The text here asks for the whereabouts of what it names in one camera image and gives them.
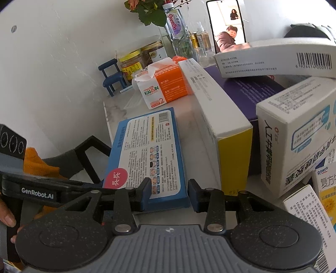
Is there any orange flower bouquet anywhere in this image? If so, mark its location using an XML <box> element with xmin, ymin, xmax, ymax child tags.
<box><xmin>124</xmin><ymin>0</ymin><xmax>193</xmax><ymax>27</ymax></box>

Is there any yellow white medicine box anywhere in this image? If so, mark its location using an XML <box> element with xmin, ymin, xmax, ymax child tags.
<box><xmin>312</xmin><ymin>168</ymin><xmax>336</xmax><ymax>237</ymax></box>

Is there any white blue-print medicine box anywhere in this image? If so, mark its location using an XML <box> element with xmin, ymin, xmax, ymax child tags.
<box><xmin>255</xmin><ymin>77</ymin><xmax>336</xmax><ymax>199</ymax></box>

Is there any brown-filled glass jar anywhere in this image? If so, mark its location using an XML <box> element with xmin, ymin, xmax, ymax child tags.
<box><xmin>141</xmin><ymin>41</ymin><xmax>168</xmax><ymax>66</ymax></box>

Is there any plain white medicine box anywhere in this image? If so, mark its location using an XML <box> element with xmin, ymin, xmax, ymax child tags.
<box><xmin>213</xmin><ymin>37</ymin><xmax>336</xmax><ymax>79</ymax></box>

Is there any white black-text medicine box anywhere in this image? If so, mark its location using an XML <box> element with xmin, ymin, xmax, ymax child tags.
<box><xmin>283</xmin><ymin>184</ymin><xmax>336</xmax><ymax>273</ymax></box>

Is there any long white yellow-ended box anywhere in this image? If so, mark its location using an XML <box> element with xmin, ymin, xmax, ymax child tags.
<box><xmin>178</xmin><ymin>58</ymin><xmax>254</xmax><ymax>197</ymax></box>

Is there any yellow-lid glass jar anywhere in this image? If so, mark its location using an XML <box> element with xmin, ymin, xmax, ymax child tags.
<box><xmin>119</xmin><ymin>49</ymin><xmax>147</xmax><ymax>82</ymax></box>

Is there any person's left hand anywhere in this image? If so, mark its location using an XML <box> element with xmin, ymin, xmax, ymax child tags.
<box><xmin>0</xmin><ymin>195</ymin><xmax>26</xmax><ymax>244</ymax></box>

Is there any blue miniature chair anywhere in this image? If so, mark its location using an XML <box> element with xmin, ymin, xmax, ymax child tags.
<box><xmin>98</xmin><ymin>59</ymin><xmax>127</xmax><ymax>97</ymax></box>

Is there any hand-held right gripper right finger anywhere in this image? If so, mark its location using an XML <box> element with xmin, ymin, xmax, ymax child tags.
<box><xmin>188</xmin><ymin>178</ymin><xmax>285</xmax><ymax>235</ymax></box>

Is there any smartphone with lit screen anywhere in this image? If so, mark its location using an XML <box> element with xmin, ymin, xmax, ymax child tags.
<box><xmin>206</xmin><ymin>0</ymin><xmax>248</xmax><ymax>54</ymax></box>

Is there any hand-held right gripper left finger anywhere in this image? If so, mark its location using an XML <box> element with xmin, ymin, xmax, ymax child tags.
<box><xmin>62</xmin><ymin>177</ymin><xmax>153</xmax><ymax>236</ymax></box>

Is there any small gold-cap bottle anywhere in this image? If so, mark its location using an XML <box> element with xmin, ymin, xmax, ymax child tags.
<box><xmin>189</xmin><ymin>32</ymin><xmax>200</xmax><ymax>49</ymax></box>

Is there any orange white tissue pack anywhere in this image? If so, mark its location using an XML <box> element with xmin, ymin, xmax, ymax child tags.
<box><xmin>131</xmin><ymin>56</ymin><xmax>194</xmax><ymax>110</ymax></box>

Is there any small clear glass bottle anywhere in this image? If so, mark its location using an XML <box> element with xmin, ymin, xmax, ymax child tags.
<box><xmin>195</xmin><ymin>47</ymin><xmax>210</xmax><ymax>67</ymax></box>

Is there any clear water bottle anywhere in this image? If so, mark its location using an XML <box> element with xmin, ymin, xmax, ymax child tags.
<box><xmin>162</xmin><ymin>3</ymin><xmax>190</xmax><ymax>57</ymax></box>

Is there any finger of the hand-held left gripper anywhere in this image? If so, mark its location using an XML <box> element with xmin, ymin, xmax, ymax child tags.
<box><xmin>84</xmin><ymin>183</ymin><xmax>143</xmax><ymax>206</ymax></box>
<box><xmin>74</xmin><ymin>135</ymin><xmax>112</xmax><ymax>183</ymax></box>

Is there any purple box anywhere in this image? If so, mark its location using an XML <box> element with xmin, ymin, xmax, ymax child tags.
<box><xmin>204</xmin><ymin>65</ymin><xmax>287</xmax><ymax>176</ymax></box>

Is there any blue face mask box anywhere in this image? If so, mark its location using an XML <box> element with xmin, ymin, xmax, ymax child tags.
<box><xmin>103</xmin><ymin>107</ymin><xmax>191</xmax><ymax>212</ymax></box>

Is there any orange garment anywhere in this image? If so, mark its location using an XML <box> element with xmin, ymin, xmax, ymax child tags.
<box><xmin>24</xmin><ymin>147</ymin><xmax>69</xmax><ymax>219</ymax></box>

